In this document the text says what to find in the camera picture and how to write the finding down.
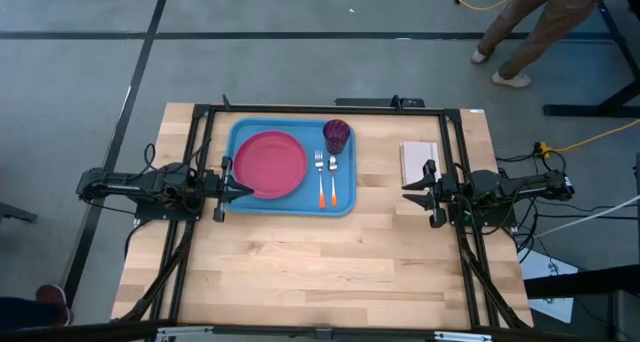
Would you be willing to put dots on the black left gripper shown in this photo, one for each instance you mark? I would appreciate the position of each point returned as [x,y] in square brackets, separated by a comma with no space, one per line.
[223,182]

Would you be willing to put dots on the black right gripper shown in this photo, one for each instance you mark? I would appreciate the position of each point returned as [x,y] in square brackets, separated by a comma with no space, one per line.
[442,192]

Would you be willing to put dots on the red round plate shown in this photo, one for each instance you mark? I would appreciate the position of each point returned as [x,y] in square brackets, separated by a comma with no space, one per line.
[270,164]

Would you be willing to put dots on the magenta faceted cup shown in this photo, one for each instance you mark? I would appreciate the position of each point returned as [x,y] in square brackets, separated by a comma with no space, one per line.
[337,134]

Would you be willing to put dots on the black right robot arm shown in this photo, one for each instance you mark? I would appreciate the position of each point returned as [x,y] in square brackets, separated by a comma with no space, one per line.
[525,187]

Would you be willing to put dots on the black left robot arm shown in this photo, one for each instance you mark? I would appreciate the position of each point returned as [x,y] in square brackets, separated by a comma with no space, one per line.
[130,187]

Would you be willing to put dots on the blue plastic tray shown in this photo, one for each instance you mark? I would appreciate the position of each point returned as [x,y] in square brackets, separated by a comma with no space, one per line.
[345,197]

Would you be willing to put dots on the beige folded napkin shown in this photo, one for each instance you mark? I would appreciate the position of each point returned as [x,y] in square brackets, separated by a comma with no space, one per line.
[415,157]

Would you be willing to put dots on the white paper sheet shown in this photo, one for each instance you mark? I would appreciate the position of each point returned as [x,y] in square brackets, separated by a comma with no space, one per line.
[547,282]

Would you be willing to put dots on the black crossbar with silver brackets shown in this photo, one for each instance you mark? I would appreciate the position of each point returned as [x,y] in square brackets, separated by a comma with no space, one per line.
[320,333]

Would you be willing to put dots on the black beam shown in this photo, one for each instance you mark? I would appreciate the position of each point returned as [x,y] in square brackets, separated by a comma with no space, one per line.
[585,282]

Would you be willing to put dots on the person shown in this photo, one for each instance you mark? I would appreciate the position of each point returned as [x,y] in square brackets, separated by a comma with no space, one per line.
[52,302]
[550,17]

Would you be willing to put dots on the black stand foot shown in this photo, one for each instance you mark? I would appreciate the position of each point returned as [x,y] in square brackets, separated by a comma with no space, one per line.
[15,213]

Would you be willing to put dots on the black floor stand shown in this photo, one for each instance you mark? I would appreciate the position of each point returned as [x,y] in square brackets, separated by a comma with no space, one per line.
[612,32]

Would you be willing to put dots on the black aluminium table frame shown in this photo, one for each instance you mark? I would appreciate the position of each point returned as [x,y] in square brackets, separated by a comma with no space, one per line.
[325,109]

